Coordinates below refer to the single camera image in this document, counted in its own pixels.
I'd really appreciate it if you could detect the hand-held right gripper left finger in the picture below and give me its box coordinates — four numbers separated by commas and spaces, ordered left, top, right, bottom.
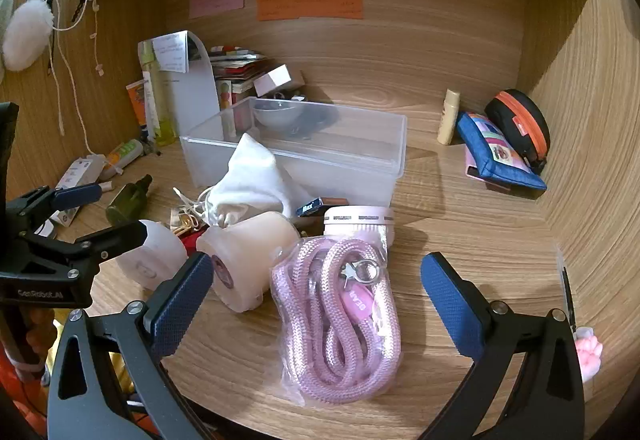
47, 252, 216, 440

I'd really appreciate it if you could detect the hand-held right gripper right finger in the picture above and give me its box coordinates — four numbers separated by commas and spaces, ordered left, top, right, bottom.
420, 252, 586, 440

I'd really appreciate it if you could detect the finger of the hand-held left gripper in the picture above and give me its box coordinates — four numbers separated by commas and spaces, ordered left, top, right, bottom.
20, 219, 149, 279
6, 184, 104, 233

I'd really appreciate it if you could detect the white tape roll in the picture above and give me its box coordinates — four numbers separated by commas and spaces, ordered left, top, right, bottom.
116, 219, 189, 291

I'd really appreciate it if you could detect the cream tape roll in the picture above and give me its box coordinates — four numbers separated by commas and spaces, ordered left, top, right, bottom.
195, 211, 302, 314

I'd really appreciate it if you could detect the pink white facial brush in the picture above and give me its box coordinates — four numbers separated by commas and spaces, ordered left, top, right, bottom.
321, 205, 399, 248

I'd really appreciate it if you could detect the pink rope lanyard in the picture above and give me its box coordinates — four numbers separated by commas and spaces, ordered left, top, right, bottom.
270, 236, 404, 410

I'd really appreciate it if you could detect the white cloth pouch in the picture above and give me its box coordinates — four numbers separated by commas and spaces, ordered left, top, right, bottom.
205, 132, 312, 227

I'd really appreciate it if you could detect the clear plastic storage box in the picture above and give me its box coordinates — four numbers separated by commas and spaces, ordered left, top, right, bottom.
179, 96, 408, 211

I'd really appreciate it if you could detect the dark green bottle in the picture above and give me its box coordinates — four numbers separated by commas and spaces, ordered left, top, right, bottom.
105, 174, 154, 225

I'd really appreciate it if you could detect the green white tube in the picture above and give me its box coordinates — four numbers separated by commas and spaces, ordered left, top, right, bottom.
104, 139, 147, 169

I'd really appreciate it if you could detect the red packet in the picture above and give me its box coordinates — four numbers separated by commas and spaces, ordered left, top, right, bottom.
179, 231, 205, 257

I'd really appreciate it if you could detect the wooden desk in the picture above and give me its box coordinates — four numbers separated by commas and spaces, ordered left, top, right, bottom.
0, 0, 640, 440

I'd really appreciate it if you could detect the yellow cloth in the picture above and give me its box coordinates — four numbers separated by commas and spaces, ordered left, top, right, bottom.
44, 317, 137, 403

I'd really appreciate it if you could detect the orange carton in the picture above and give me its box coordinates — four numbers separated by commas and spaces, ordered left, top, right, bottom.
125, 78, 152, 131

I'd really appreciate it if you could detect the orange red cloth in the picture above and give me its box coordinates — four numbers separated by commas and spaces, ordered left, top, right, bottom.
0, 357, 53, 440

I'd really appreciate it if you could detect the yellow green tall bottle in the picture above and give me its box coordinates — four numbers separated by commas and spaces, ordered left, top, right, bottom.
139, 41, 177, 147

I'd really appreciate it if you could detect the pink flat case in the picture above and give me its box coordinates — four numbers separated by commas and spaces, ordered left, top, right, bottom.
465, 154, 512, 191

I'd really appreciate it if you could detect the pink paw toy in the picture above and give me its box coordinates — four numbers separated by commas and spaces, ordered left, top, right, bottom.
574, 326, 604, 385

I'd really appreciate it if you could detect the blue patchwork pouch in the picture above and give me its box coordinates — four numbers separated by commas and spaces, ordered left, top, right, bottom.
456, 112, 549, 193

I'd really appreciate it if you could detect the white paper file holder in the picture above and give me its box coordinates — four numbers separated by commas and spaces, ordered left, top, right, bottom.
137, 30, 222, 141

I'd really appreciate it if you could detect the small blue packet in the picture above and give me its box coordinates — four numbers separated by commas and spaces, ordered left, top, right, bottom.
295, 197, 324, 219

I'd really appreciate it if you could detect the white fluffy pompom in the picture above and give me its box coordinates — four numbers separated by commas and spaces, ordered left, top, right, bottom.
2, 0, 54, 72

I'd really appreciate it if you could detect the cream tube bottle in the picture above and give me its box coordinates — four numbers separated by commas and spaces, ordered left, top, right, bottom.
436, 88, 461, 146

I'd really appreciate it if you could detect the black orange zip case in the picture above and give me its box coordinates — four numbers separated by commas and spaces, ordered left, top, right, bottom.
483, 89, 552, 174

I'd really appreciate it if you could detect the grey bowl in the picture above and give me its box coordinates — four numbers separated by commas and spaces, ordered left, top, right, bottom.
252, 98, 307, 129

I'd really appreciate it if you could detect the stack of books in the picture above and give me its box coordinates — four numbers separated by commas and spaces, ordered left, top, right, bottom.
209, 44, 268, 111

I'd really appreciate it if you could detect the small pink white box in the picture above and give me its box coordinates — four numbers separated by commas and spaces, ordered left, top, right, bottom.
253, 64, 294, 98

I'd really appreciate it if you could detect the orange paper note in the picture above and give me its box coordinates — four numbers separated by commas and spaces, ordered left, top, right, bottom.
257, 0, 365, 22

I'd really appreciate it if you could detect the white cord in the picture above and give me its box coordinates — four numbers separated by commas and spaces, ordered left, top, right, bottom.
27, 0, 108, 155

